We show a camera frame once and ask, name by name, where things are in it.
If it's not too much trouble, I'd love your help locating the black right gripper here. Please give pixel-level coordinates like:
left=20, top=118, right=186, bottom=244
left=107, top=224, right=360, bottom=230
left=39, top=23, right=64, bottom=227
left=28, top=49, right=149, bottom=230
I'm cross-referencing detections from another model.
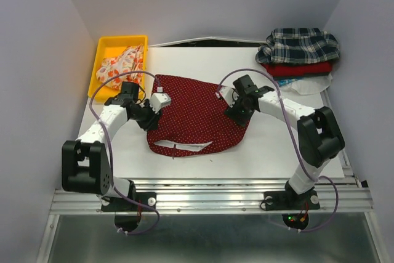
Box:
left=223, top=92, right=254, bottom=127

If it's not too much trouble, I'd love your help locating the dark red polka dot skirt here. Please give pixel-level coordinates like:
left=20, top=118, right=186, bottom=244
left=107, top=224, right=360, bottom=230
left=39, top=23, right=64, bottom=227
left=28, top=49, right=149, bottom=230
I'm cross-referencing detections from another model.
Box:
left=147, top=75, right=247, bottom=158

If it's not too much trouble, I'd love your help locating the navy white plaid skirt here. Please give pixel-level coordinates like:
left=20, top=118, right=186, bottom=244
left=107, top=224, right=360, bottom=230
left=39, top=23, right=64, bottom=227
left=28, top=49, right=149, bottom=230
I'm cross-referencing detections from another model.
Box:
left=255, top=28, right=340, bottom=65

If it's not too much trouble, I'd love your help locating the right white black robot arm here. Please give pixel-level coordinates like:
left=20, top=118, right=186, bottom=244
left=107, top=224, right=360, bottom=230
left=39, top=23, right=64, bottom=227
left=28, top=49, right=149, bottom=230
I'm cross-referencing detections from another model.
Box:
left=217, top=75, right=345, bottom=211

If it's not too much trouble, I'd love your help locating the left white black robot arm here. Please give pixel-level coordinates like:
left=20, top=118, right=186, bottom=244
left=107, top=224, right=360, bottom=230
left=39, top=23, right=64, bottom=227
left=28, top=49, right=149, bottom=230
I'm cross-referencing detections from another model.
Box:
left=62, top=82, right=171, bottom=210

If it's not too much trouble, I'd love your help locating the folded red skirt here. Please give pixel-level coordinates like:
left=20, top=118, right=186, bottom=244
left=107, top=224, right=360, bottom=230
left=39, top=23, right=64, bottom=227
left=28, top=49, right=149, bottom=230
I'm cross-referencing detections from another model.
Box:
left=261, top=62, right=332, bottom=80

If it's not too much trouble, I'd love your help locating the orange floral white skirt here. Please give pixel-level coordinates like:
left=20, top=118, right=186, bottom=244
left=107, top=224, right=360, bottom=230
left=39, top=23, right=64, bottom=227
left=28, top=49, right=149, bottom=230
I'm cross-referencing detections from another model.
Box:
left=95, top=44, right=144, bottom=91

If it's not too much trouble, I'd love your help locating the white blue patterned skirt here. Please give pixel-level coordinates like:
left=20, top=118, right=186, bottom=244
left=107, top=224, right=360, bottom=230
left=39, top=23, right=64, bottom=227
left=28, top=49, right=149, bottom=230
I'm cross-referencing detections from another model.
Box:
left=278, top=74, right=332, bottom=95

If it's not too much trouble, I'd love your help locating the yellow plastic bin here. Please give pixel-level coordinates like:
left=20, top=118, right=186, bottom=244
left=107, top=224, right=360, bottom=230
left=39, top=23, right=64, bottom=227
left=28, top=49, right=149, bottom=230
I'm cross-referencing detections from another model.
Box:
left=88, top=35, right=148, bottom=102

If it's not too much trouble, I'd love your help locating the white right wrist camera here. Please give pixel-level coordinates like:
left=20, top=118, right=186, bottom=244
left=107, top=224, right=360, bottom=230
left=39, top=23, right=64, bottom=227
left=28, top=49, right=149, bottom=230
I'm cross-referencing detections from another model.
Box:
left=216, top=86, right=239, bottom=107

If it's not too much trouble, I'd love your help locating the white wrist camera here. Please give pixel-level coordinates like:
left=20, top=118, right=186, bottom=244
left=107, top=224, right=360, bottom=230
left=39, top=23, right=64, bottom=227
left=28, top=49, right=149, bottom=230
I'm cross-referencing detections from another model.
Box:
left=149, top=92, right=172, bottom=113
left=216, top=86, right=239, bottom=107

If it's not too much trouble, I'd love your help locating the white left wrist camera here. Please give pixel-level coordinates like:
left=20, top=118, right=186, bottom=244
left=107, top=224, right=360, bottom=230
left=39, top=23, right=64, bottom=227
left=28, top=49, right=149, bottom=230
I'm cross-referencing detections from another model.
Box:
left=149, top=92, right=172, bottom=113

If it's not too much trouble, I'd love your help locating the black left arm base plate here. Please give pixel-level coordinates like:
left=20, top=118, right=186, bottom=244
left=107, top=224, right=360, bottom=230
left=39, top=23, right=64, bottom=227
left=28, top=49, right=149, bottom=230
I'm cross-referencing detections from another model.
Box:
left=100, top=192, right=157, bottom=212

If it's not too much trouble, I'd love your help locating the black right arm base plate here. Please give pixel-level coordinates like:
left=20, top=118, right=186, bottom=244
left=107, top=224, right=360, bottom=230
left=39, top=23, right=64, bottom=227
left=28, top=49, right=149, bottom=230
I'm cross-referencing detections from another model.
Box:
left=259, top=190, right=320, bottom=211

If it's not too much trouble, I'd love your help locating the aluminium table frame rail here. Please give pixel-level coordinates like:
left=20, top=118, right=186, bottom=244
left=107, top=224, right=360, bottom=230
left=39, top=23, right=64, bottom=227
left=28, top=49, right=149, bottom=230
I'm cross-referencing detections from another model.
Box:
left=49, top=90, right=375, bottom=215

